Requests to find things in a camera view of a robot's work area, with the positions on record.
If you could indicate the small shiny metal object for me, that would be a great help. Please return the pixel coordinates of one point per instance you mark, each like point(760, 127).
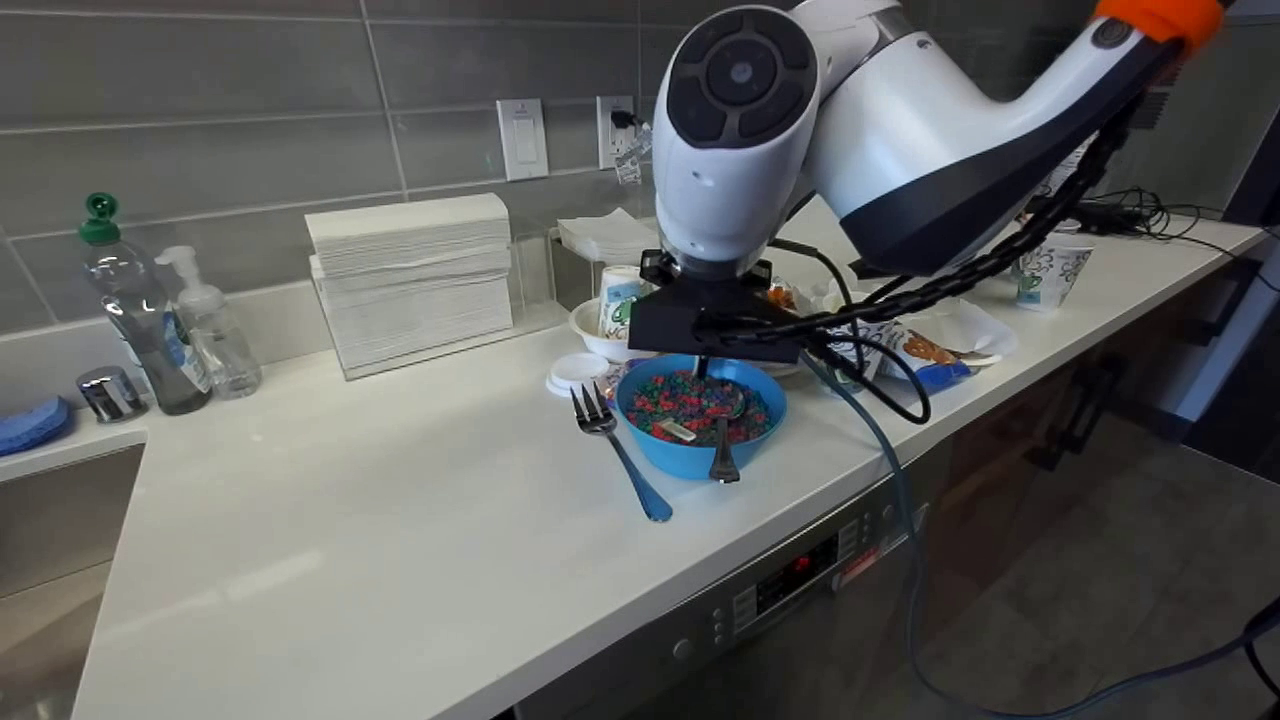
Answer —
point(107, 397)

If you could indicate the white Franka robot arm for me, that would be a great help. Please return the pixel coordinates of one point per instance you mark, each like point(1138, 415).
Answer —
point(904, 147)

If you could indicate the blue sponge dish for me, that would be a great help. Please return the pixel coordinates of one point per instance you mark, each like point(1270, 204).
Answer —
point(32, 427)

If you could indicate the white paper towel stack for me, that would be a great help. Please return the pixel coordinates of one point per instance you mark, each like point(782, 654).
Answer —
point(413, 294)

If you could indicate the clear soap dispenser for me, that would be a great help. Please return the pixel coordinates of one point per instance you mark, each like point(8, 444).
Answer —
point(225, 355)

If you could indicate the white light switch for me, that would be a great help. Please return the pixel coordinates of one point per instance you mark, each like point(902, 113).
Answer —
point(522, 140)

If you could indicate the small printed paper cup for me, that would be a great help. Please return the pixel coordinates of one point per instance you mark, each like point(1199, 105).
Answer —
point(620, 297)

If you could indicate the clear bottle green cap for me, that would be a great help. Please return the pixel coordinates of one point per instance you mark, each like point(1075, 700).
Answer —
point(155, 346)

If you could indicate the blue bowl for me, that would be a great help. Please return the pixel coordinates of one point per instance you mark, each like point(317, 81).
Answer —
point(695, 460)

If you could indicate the dishwasher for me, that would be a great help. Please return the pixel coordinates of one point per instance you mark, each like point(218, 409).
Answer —
point(802, 584)

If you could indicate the white wall outlet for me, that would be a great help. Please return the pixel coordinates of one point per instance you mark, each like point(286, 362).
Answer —
point(610, 150)

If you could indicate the blue pretzel bag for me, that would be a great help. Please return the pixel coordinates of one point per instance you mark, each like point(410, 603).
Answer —
point(946, 377)

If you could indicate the metal spoon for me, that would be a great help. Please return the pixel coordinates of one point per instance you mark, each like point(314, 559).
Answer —
point(727, 466)

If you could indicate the sink basin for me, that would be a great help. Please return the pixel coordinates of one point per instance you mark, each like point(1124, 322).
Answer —
point(55, 584)

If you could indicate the small white round lid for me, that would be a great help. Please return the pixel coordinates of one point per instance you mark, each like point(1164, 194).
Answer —
point(567, 377)

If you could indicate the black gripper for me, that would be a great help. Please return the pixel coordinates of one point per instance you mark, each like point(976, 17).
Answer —
point(720, 322)

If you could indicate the white bowl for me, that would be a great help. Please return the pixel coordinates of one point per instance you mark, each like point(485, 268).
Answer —
point(594, 334)

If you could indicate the colourful cereal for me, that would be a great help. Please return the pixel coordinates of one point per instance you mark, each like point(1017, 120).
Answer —
point(666, 401)

